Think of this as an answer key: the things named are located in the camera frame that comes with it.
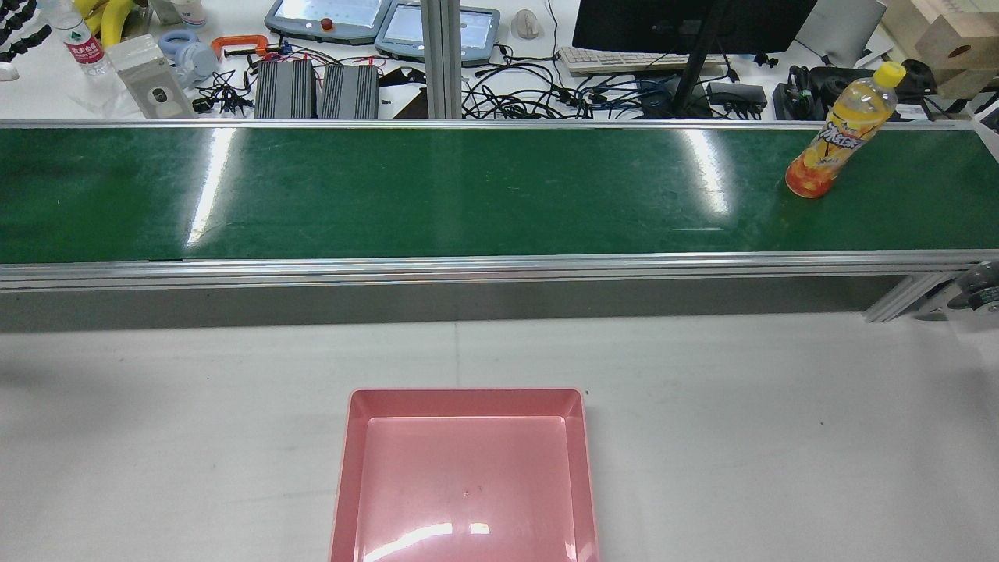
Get pink plastic basket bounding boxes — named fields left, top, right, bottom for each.
left=328, top=387, right=600, bottom=562

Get green conveyor belt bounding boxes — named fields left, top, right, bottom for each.
left=0, top=119, right=999, bottom=323
left=0, top=127, right=999, bottom=265

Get black finned power box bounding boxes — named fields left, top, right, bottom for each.
left=318, top=64, right=381, bottom=119
left=254, top=60, right=317, bottom=119

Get white keyboard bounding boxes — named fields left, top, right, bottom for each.
left=559, top=45, right=731, bottom=76

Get black power adapter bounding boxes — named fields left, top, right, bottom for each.
left=706, top=80, right=770, bottom=118

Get black computer monitor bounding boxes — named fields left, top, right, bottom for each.
left=572, top=0, right=819, bottom=118

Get grey teach pendant red button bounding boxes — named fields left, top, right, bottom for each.
left=264, top=0, right=393, bottom=46

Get orange clamp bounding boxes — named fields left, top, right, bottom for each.
left=211, top=35, right=286, bottom=62

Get black bulky device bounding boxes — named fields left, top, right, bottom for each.
left=773, top=64, right=937, bottom=122

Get orange juice bottle yellow cap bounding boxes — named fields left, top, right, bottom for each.
left=784, top=61, right=908, bottom=200

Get light blue headphones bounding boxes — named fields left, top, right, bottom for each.
left=158, top=29, right=219, bottom=88

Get light grey flat panel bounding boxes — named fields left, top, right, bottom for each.
left=795, top=0, right=888, bottom=69

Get clear water bottle red label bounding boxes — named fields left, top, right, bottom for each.
left=37, top=0, right=114, bottom=77

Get brown cardboard box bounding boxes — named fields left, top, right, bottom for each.
left=880, top=0, right=949, bottom=49

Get wooden box with round hole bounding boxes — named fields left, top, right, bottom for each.
left=913, top=14, right=999, bottom=98

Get black and blue cable tangle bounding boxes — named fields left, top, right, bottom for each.
left=460, top=43, right=680, bottom=119

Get aluminium profile post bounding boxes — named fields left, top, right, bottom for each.
left=420, top=0, right=463, bottom=119

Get small black clip cables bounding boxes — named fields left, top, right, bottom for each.
left=191, top=69, right=254, bottom=116

